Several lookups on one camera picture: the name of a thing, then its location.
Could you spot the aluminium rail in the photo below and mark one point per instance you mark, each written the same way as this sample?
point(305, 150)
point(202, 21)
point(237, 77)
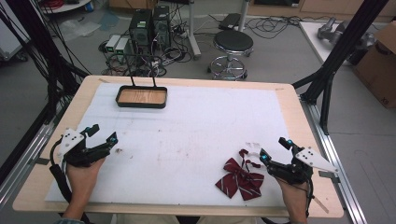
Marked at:
point(339, 174)
point(21, 168)

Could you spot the black metal stand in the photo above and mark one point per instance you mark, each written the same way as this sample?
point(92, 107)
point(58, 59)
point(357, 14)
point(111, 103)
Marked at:
point(339, 46)
point(40, 49)

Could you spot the black tray with wooden base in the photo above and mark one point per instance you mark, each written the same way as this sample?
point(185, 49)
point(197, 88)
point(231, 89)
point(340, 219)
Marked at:
point(142, 96)

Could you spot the white paper mat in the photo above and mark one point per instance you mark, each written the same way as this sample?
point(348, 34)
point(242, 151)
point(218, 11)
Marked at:
point(186, 140)

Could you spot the grey metal device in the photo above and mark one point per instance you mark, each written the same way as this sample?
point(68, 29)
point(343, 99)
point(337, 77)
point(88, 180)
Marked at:
point(334, 31)

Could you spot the round white table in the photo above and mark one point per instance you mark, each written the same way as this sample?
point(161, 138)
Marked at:
point(67, 6)

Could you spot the person's right hand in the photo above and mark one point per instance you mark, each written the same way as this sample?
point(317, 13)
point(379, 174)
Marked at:
point(295, 197)

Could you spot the dark red striped bow tie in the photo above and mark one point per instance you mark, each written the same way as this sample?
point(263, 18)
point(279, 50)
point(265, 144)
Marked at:
point(239, 180)

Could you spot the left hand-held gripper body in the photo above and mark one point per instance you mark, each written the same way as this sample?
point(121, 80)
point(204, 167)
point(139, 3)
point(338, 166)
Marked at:
point(71, 141)

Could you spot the person's left hand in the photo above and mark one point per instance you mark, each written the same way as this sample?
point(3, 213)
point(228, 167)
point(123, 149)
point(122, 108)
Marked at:
point(82, 180)

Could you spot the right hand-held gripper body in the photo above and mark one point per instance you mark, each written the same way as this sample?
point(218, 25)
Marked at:
point(292, 172)

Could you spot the brown cardboard box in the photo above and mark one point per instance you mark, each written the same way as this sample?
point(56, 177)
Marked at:
point(378, 68)

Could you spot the flat black box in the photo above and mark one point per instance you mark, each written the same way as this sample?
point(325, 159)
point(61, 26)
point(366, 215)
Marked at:
point(229, 21)

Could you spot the small silver box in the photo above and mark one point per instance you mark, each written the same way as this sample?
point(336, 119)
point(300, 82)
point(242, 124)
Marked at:
point(112, 43)
point(122, 45)

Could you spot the clear plastic sheet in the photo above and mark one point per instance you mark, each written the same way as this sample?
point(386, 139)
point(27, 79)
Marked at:
point(77, 29)

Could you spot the grey tape piece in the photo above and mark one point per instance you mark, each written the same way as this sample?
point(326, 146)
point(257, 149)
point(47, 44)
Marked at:
point(42, 161)
point(329, 175)

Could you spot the white table leg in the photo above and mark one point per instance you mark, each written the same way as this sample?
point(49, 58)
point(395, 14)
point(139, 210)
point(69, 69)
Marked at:
point(243, 14)
point(193, 34)

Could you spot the black computer tower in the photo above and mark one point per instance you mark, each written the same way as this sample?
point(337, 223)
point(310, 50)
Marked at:
point(140, 29)
point(162, 26)

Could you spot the black round stool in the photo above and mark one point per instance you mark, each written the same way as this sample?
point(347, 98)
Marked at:
point(233, 42)

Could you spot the white platform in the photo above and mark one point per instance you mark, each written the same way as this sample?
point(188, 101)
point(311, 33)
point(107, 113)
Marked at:
point(313, 40)

